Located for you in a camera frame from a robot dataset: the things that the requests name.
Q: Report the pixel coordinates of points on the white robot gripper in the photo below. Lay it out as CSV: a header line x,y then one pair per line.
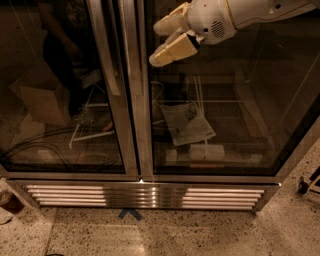
x,y
209,20

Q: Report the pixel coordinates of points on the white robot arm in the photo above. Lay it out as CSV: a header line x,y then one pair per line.
x,y
248,12

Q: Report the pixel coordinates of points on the paper manual inside fridge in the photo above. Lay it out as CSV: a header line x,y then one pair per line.
x,y
186,123

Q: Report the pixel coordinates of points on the small white block inside fridge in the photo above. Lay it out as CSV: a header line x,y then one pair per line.
x,y
171,155

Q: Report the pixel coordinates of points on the stainless glass door refrigerator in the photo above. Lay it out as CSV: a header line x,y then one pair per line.
x,y
66,140

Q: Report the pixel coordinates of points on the blue tape floor marker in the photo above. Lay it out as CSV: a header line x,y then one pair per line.
x,y
124,212

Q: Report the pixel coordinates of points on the black caster wheel cart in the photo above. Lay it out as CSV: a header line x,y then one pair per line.
x,y
312,186

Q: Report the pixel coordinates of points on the brown object at left edge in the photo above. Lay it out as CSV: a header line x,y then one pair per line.
x,y
10,202

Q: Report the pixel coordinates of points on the left fridge door handle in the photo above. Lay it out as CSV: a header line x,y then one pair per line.
x,y
100,33

